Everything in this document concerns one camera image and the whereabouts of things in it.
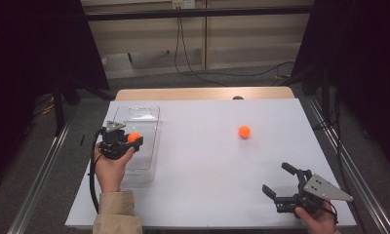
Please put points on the black curtain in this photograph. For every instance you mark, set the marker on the black curtain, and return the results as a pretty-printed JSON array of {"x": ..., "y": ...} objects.
[
  {"x": 362, "y": 48},
  {"x": 27, "y": 48}
]

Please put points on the white wall power outlet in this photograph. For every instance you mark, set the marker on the white wall power outlet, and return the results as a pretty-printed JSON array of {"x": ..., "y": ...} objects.
[{"x": 183, "y": 3}]

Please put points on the black metal stand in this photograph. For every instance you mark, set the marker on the black metal stand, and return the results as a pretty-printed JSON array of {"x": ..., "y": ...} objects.
[
  {"x": 58, "y": 110},
  {"x": 325, "y": 100}
]

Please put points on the person's left hand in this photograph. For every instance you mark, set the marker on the person's left hand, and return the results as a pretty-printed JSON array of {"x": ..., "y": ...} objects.
[{"x": 110, "y": 172}]

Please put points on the small dark round object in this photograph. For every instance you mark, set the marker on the small dark round object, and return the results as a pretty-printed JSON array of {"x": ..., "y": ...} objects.
[{"x": 238, "y": 97}]

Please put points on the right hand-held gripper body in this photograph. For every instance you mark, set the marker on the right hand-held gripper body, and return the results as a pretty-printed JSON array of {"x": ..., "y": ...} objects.
[{"x": 323, "y": 190}]

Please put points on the clear plastic box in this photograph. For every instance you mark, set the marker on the clear plastic box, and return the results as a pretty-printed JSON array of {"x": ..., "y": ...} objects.
[{"x": 144, "y": 159}]

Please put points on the aluminium floor rail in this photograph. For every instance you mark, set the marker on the aluminium floor rail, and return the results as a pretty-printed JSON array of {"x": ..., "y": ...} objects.
[
  {"x": 37, "y": 185},
  {"x": 352, "y": 169}
]

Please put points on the black horizontal bar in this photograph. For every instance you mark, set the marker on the black horizontal bar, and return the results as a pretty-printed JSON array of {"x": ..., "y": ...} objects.
[{"x": 199, "y": 13}]

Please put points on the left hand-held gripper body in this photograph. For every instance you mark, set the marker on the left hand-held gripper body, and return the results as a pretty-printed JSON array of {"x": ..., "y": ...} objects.
[{"x": 113, "y": 144}]

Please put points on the orange ping-pong ball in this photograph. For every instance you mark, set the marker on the orange ping-pong ball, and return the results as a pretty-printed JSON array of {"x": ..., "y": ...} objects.
[
  {"x": 244, "y": 131},
  {"x": 134, "y": 136}
]

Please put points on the person's right hand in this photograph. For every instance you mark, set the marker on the person's right hand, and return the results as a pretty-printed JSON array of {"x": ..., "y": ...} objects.
[{"x": 321, "y": 221}]

